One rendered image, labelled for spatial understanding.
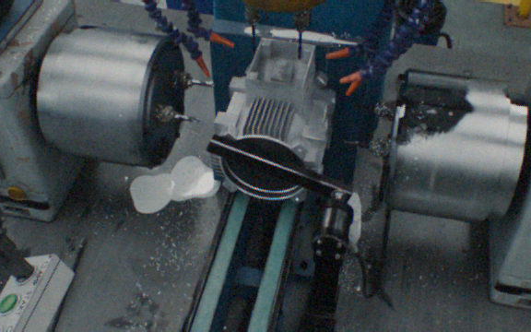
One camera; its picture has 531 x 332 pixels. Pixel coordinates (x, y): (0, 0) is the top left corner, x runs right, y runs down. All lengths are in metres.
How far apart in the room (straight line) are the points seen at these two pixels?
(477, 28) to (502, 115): 2.33
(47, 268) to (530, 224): 0.74
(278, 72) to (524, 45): 2.32
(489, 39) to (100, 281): 2.47
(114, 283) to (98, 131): 0.30
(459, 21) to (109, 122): 2.51
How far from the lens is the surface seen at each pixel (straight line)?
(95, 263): 1.32
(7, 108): 1.21
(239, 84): 1.22
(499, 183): 1.10
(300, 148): 1.08
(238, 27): 1.24
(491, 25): 3.45
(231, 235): 1.17
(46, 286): 0.98
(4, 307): 0.97
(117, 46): 1.19
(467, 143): 1.07
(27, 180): 1.34
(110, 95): 1.14
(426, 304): 1.26
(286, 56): 1.22
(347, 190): 1.10
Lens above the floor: 1.85
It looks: 47 degrees down
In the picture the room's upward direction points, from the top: straight up
